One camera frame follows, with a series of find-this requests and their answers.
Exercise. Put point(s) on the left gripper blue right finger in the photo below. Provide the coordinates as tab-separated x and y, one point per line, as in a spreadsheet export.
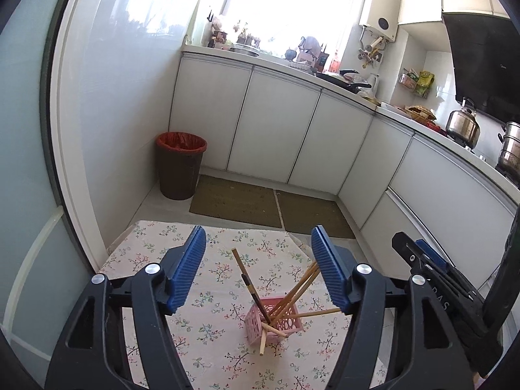
336	266

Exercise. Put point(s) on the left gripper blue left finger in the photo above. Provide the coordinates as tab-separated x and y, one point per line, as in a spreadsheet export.
183	263

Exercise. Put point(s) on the wooden chopstick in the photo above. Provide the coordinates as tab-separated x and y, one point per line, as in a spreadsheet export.
270	330
276	308
263	340
304	292
311	314

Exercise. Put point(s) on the black chopstick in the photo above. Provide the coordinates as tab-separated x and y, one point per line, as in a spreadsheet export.
251	288

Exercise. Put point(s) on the brown floor mat right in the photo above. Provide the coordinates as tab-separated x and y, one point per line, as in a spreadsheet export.
301	213

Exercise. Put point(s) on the brown floor mat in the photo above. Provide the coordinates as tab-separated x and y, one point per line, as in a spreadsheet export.
301	213
235	201

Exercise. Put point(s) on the brown floor mat left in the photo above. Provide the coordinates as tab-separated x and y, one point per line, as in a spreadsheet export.
235	201

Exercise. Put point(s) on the floral tablecloth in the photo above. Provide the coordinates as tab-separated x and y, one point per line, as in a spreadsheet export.
209	333

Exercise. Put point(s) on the pink perforated utensil holder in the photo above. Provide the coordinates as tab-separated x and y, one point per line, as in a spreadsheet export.
287	324

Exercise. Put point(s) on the brown trash bin red liner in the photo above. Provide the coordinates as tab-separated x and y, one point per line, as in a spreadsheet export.
178	159

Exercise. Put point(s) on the large steel steamer pot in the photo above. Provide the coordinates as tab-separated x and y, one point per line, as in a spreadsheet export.
508	162

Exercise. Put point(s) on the black frying pan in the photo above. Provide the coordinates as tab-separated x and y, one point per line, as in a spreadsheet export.
350	80

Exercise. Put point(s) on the steel kettle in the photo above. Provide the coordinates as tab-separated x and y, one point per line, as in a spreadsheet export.
462	125

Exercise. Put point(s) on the clear electric kettle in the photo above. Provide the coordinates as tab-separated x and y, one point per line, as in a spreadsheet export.
372	79

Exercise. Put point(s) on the white water heater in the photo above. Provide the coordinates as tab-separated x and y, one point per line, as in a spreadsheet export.
380	17

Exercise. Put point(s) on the black range hood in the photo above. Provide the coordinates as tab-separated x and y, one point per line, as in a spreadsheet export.
485	54

